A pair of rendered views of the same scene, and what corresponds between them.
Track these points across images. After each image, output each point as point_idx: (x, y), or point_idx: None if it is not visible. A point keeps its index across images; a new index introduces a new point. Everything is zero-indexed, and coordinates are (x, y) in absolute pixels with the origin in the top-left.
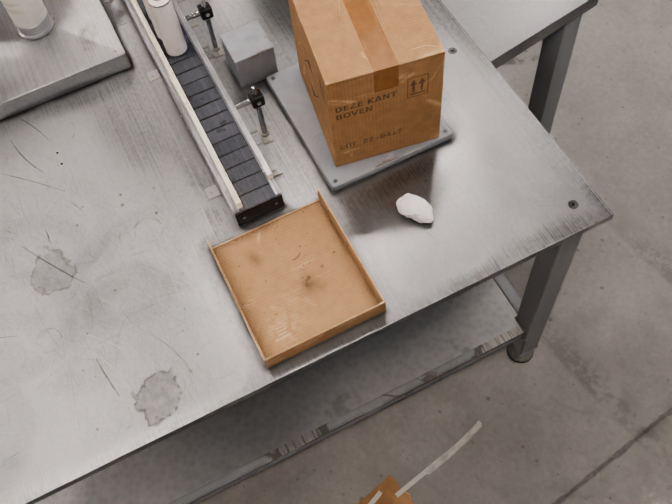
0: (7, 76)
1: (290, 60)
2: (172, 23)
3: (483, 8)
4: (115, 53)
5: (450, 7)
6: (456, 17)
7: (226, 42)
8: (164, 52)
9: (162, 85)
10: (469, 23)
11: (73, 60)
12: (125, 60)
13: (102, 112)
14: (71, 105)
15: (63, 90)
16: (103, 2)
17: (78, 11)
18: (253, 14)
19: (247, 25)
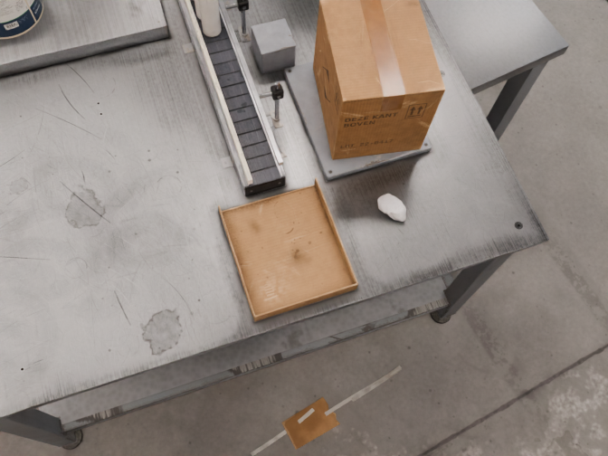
0: (62, 27)
1: (305, 56)
2: (213, 11)
3: (471, 40)
4: (158, 23)
5: (445, 34)
6: (449, 44)
7: (256, 33)
8: (201, 31)
9: (194, 59)
10: (459, 52)
11: (121, 23)
12: (166, 31)
13: (140, 73)
14: (114, 62)
15: (109, 48)
16: None
17: None
18: (279, 8)
19: (275, 22)
